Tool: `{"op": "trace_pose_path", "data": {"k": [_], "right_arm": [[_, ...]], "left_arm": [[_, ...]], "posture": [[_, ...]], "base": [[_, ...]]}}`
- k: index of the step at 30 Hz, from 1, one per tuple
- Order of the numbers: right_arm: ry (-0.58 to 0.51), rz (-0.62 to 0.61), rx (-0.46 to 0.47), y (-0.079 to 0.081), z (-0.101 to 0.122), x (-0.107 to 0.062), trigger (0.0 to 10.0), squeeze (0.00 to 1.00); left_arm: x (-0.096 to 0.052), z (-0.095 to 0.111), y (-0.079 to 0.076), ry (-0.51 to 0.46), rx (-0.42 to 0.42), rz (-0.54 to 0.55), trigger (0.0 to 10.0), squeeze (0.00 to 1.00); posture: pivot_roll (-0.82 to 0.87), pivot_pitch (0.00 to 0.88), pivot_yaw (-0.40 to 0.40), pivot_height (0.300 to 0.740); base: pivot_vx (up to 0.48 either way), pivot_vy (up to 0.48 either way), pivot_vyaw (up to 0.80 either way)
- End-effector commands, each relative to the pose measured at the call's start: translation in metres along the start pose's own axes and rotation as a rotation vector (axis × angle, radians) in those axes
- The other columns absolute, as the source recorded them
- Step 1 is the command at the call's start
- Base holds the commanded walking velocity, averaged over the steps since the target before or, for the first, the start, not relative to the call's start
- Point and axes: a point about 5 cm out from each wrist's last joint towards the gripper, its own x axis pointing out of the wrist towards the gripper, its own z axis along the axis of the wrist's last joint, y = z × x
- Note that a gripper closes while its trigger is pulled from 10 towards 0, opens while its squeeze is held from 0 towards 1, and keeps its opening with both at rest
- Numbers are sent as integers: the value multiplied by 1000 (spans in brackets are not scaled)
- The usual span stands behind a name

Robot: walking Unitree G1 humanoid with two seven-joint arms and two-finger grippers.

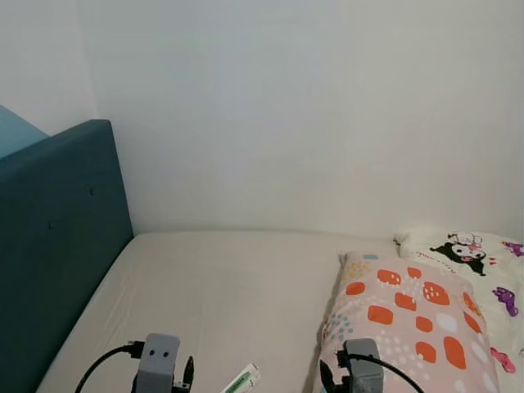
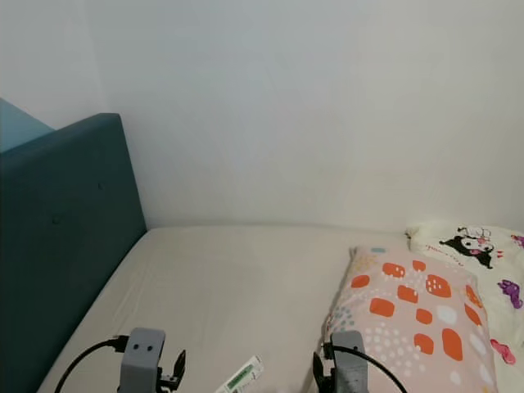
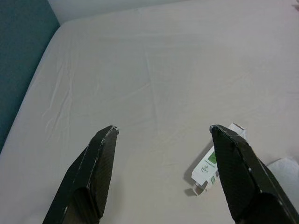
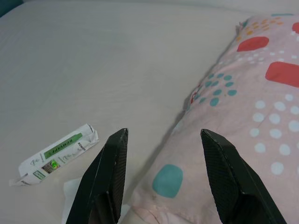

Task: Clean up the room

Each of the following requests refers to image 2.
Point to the cream bed mattress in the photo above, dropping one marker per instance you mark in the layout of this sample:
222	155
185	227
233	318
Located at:
237	295

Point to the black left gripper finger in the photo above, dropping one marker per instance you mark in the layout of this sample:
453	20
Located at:
178	372

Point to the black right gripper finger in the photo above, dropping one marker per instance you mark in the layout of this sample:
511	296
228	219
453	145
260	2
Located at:
319	378

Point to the pink orange-spotted pillow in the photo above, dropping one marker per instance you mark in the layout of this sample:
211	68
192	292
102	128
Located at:
409	319

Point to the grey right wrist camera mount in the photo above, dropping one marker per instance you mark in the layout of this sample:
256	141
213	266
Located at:
350	368

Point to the teal upholstered headboard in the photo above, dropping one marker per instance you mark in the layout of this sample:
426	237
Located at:
65	246

